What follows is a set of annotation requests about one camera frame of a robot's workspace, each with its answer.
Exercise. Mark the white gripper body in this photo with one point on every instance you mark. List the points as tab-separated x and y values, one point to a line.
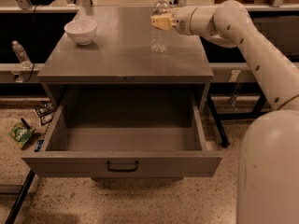
182	20

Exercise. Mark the clear plastic water bottle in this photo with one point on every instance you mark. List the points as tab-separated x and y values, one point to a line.
159	37

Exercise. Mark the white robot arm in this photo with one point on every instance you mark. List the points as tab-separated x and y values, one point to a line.
268	169

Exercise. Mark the open grey top drawer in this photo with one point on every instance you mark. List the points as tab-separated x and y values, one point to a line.
125	133

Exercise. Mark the small background water bottle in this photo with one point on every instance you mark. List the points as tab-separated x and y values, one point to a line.
21	54

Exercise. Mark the grey metal cabinet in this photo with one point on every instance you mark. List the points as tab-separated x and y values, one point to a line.
118	76

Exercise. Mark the white ceramic bowl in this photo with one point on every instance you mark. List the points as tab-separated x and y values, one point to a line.
81	31

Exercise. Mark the dark snack packet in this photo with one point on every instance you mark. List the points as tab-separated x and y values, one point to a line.
45	112

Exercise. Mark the blue small floor item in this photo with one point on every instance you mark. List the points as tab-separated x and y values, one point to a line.
39	145

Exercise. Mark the green snack bag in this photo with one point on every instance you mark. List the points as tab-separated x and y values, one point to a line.
21	134

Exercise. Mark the black floor bar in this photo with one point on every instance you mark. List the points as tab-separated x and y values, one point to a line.
20	198

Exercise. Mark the black chair leg frame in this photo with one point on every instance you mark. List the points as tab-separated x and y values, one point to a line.
256	112

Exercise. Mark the black drawer handle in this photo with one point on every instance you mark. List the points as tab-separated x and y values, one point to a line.
122	167

